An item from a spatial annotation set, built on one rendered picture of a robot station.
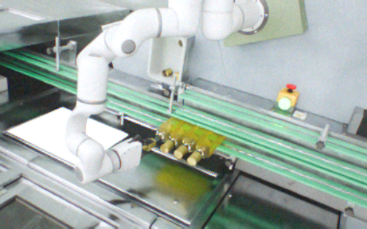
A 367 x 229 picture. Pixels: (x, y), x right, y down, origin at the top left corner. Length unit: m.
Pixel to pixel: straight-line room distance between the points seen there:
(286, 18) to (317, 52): 0.20
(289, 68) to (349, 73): 0.22
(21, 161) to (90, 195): 0.34
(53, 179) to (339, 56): 1.15
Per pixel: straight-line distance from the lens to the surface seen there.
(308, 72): 1.44
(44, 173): 1.40
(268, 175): 1.50
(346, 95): 1.45
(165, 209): 1.22
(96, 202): 1.27
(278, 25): 1.33
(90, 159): 1.07
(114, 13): 2.39
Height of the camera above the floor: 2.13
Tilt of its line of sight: 55 degrees down
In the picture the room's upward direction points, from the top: 126 degrees counter-clockwise
